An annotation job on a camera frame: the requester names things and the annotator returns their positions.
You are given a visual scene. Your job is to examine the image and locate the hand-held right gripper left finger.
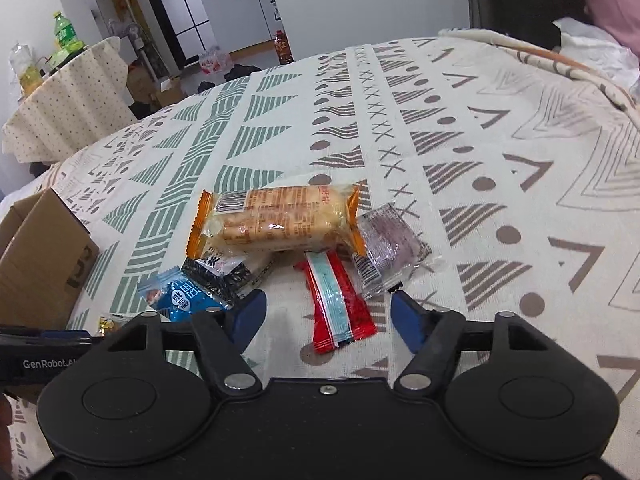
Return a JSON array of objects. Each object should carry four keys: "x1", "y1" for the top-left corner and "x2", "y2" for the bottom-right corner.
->
[{"x1": 107, "y1": 290, "x2": 268, "y2": 394}]

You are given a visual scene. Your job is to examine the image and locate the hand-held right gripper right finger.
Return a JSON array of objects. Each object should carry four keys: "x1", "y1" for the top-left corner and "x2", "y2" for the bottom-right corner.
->
[{"x1": 390, "y1": 290, "x2": 547, "y2": 394}]

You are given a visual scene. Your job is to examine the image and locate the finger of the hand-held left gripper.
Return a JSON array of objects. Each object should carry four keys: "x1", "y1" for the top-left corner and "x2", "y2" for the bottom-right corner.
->
[{"x1": 0, "y1": 327, "x2": 96, "y2": 345}]

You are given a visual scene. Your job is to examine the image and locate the black striped seed packet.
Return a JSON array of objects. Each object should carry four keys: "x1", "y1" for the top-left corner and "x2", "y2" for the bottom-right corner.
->
[{"x1": 180, "y1": 254, "x2": 274, "y2": 309}]

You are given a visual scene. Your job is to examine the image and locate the blue snack packet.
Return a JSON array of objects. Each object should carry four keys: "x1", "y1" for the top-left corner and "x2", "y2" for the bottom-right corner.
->
[{"x1": 137, "y1": 265, "x2": 229, "y2": 323}]

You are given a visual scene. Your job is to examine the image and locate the red and blue striped packet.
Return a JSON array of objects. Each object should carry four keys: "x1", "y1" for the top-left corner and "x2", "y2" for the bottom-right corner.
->
[{"x1": 293, "y1": 251, "x2": 377, "y2": 356}]

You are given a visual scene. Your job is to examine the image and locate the purple clear snack packet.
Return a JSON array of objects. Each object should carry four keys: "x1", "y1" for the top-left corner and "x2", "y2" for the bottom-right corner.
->
[{"x1": 351, "y1": 203, "x2": 434, "y2": 302}]

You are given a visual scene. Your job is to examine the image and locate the brown cardboard box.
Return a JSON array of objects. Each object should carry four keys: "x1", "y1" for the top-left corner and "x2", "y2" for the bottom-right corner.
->
[{"x1": 0, "y1": 188, "x2": 100, "y2": 334}]

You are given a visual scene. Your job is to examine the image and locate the orange bread packet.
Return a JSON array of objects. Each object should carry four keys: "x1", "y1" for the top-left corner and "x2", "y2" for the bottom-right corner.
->
[{"x1": 185, "y1": 183, "x2": 369, "y2": 259}]

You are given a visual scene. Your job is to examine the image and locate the person's left hand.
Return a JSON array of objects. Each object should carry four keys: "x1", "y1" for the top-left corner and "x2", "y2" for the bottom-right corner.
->
[{"x1": 0, "y1": 392, "x2": 14, "y2": 461}]

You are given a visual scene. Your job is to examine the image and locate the patterned printed blanket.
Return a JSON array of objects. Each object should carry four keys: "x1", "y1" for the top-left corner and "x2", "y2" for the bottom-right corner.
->
[{"x1": 0, "y1": 35, "x2": 640, "y2": 480}]

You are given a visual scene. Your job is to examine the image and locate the small round table with cloth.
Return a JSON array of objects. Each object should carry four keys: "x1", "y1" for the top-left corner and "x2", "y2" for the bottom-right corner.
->
[{"x1": 2, "y1": 37, "x2": 139, "y2": 164}]

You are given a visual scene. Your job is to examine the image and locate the pile of black slippers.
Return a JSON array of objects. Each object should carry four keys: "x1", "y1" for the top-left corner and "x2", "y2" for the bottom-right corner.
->
[{"x1": 222, "y1": 63, "x2": 264, "y2": 82}]

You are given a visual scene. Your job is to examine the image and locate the cardboard box on floor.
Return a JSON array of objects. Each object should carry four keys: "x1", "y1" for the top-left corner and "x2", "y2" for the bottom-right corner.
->
[{"x1": 127, "y1": 64, "x2": 184, "y2": 107}]

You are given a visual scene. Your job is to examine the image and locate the pink pack of bottles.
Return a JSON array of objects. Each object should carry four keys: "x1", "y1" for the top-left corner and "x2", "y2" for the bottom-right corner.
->
[{"x1": 198, "y1": 45, "x2": 234, "y2": 74}]

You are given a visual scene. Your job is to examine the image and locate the clear bottle yellow drink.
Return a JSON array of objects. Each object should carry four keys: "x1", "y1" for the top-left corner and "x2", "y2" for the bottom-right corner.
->
[{"x1": 9, "y1": 42, "x2": 44, "y2": 94}]

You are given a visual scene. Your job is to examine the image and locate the red drink bottle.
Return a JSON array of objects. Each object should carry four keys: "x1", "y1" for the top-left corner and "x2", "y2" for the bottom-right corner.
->
[{"x1": 273, "y1": 29, "x2": 295, "y2": 66}]

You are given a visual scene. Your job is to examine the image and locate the green packet on table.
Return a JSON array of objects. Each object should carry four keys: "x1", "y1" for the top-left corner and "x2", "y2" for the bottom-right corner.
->
[{"x1": 47, "y1": 42, "x2": 91, "y2": 69}]

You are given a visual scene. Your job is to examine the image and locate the cream striped tasselled throw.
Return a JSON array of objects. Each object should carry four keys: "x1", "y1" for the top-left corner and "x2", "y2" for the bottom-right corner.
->
[{"x1": 437, "y1": 27, "x2": 640, "y2": 127}]

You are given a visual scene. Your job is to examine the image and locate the green soda bottle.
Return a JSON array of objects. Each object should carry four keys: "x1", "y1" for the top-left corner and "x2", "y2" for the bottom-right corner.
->
[{"x1": 52, "y1": 11, "x2": 81, "y2": 52}]

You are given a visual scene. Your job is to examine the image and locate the white cabinet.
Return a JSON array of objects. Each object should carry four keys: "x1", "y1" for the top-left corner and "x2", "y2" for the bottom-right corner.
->
[{"x1": 197, "y1": 0, "x2": 284, "y2": 54}]

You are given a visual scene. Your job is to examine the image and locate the white stand fan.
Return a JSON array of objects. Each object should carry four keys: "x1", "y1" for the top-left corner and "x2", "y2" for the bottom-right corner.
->
[{"x1": 107, "y1": 19, "x2": 152, "y2": 77}]

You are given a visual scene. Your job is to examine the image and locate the black framed sliding door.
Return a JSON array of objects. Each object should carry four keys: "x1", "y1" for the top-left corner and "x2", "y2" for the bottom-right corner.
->
[{"x1": 136, "y1": 0, "x2": 212, "y2": 69}]

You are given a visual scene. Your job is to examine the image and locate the crumpled white plastic bag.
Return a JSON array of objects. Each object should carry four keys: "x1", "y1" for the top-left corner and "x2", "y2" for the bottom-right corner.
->
[{"x1": 552, "y1": 17, "x2": 640, "y2": 92}]

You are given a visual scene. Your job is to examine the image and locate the pink pillow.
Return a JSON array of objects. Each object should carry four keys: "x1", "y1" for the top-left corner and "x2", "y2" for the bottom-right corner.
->
[{"x1": 579, "y1": 0, "x2": 640, "y2": 59}]

